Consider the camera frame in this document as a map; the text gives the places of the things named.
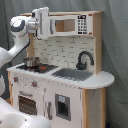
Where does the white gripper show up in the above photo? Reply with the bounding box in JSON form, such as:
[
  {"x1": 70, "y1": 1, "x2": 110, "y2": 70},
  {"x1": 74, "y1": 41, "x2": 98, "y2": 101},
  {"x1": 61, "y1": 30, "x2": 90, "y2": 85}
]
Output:
[{"x1": 32, "y1": 7, "x2": 49, "y2": 39}]

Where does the white toy microwave door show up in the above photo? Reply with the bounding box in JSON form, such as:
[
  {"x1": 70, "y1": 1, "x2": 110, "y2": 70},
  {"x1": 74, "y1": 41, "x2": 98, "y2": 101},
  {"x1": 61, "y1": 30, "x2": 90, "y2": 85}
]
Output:
[{"x1": 50, "y1": 14, "x2": 92, "y2": 36}]

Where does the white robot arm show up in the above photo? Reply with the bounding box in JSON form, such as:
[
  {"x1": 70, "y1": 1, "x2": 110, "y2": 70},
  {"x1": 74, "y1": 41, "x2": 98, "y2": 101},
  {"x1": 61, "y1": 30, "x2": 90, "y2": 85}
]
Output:
[{"x1": 0, "y1": 7, "x2": 51, "y2": 128}]

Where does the wooden toy kitchen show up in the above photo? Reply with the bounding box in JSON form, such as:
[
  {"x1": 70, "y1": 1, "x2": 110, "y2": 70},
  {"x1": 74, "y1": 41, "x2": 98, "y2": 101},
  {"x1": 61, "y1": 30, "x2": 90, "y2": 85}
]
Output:
[{"x1": 8, "y1": 11, "x2": 114, "y2": 128}]

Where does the small metal pot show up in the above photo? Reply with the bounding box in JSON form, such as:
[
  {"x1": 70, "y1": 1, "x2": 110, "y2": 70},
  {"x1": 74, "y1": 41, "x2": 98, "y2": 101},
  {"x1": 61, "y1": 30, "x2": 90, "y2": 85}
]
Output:
[{"x1": 23, "y1": 57, "x2": 40, "y2": 67}]

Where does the black toy stovetop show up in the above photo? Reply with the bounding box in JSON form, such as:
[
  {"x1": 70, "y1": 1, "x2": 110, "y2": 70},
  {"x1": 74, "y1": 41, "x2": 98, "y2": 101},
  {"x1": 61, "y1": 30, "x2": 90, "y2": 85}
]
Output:
[{"x1": 19, "y1": 63, "x2": 56, "y2": 74}]

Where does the grey toy sink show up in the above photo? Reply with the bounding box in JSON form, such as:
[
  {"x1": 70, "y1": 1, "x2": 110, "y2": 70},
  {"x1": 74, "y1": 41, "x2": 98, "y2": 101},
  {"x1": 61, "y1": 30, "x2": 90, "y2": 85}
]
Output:
[{"x1": 53, "y1": 68, "x2": 93, "y2": 81}]

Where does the black toy faucet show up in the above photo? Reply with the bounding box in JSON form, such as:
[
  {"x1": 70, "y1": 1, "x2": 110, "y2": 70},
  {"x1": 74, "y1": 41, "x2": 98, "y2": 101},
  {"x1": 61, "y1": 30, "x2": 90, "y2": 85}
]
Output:
[{"x1": 76, "y1": 51, "x2": 94, "y2": 70}]

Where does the red left stove knob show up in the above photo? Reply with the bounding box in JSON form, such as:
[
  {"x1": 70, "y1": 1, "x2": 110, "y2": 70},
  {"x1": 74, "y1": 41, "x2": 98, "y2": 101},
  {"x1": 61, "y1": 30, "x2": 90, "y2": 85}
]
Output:
[{"x1": 12, "y1": 76, "x2": 19, "y2": 83}]

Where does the white oven door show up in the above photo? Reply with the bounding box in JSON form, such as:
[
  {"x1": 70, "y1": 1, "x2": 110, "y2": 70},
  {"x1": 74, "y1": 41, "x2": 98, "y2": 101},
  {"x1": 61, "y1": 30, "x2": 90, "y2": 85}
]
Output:
[{"x1": 12, "y1": 88, "x2": 44, "y2": 116}]

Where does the white cabinet door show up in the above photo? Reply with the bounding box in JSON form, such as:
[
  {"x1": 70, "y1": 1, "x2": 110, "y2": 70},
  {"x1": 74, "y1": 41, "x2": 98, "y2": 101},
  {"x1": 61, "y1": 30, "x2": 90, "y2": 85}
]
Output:
[{"x1": 46, "y1": 87, "x2": 82, "y2": 128}]

